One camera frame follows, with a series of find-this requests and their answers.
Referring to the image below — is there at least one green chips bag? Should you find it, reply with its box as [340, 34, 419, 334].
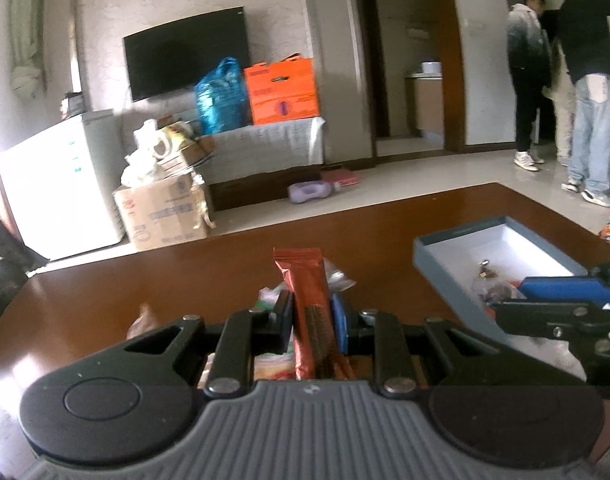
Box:
[199, 284, 299, 391]

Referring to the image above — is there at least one orange red wafer bar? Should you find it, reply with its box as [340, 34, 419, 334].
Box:
[273, 248, 355, 380]

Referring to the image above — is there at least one yellow nut snack bag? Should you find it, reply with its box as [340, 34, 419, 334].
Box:
[126, 304, 160, 340]

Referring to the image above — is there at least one brown candy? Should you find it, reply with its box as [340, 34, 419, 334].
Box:
[478, 259, 498, 280]

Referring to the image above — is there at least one grey shallow box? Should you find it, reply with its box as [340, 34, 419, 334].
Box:
[413, 216, 587, 349]

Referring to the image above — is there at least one brown cardboard box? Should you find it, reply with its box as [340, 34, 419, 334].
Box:
[113, 170, 215, 252]

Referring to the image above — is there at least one purple detergent bottle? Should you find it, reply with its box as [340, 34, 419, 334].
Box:
[288, 180, 341, 205]

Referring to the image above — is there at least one white cloth covered cabinet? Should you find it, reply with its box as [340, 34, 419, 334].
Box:
[197, 117, 326, 184]

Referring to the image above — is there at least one small box with tape rolls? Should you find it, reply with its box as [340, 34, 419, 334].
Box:
[120, 119, 216, 188]

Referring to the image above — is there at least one white chest freezer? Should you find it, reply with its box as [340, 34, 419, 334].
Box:
[0, 110, 126, 260]

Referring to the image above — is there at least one blue plastic bag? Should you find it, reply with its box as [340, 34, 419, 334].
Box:
[194, 56, 251, 136]

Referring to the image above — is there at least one person in beige coat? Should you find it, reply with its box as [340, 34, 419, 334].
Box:
[544, 38, 576, 167]

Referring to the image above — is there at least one orange cardboard box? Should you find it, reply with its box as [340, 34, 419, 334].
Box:
[244, 53, 319, 125]

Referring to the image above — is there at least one person in white hoodie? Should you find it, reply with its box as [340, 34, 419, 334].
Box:
[507, 0, 550, 172]

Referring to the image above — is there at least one person in blue jeans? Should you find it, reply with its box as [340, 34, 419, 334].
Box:
[559, 0, 610, 208]

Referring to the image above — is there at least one white curtain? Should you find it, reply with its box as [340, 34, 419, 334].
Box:
[9, 0, 44, 102]

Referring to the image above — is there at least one black wall television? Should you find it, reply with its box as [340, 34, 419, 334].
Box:
[122, 6, 251, 102]

